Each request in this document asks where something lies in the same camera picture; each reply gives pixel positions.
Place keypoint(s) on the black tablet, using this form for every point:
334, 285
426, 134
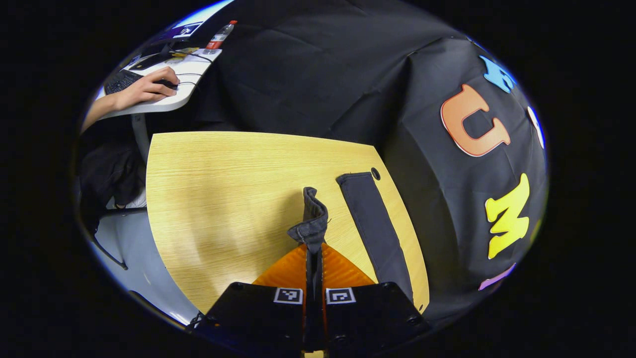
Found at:
149, 60

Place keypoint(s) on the white desk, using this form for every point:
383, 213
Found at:
174, 102

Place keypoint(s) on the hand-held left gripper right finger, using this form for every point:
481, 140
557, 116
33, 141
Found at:
367, 318

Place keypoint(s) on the black backdrop cloth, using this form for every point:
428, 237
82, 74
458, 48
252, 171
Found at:
323, 74

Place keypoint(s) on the dark laptop screen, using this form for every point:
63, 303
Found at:
181, 31

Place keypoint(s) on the black keyboard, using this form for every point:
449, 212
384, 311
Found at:
121, 81

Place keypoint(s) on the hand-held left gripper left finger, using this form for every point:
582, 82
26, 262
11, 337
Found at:
258, 318

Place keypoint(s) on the black computer mouse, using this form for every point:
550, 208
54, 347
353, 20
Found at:
170, 84

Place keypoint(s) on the clear plastic bottle red label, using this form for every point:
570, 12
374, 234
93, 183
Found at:
218, 39

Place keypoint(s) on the black jeans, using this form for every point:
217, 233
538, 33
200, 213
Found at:
310, 223

